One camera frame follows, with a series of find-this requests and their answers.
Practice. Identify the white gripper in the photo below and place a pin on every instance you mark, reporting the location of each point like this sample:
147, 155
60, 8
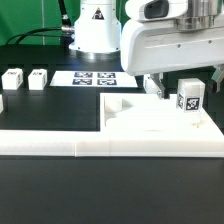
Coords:
158, 47

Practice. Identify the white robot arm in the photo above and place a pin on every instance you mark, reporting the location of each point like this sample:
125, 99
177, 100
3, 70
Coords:
97, 31

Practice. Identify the white sheet with markers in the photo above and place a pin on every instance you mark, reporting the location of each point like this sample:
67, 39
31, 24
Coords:
92, 79

